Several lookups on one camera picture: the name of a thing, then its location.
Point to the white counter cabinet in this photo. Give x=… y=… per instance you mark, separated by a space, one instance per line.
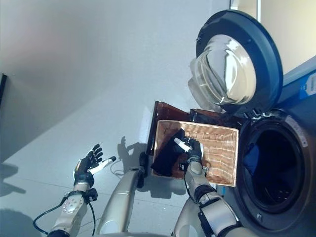
x=291 y=29

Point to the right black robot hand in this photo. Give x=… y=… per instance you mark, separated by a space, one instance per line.
x=195 y=153

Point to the round glass washing machine door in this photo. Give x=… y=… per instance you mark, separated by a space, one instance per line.
x=229 y=61

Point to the dark grey washing machine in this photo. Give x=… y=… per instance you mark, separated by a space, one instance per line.
x=296 y=138

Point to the rectangular wicker laundry basket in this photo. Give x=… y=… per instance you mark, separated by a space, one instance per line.
x=219 y=153

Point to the black garment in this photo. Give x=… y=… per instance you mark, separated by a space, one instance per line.
x=165 y=158

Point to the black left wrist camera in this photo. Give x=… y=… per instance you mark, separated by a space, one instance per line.
x=91 y=194

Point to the grey robot torso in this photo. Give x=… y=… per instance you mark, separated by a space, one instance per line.
x=135 y=235

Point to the blue QR code sticker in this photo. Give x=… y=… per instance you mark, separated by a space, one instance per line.
x=308 y=85

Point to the blue garment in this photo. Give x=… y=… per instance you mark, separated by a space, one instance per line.
x=251 y=158

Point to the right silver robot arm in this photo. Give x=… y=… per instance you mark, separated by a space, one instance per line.
x=214 y=212

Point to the dark brown glossy stool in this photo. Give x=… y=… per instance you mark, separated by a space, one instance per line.
x=168 y=111

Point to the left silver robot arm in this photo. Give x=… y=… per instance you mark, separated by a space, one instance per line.
x=69 y=209

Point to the grey flat board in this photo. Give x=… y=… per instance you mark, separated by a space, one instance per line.
x=2 y=86

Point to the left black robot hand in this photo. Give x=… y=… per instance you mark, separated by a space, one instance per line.
x=84 y=170

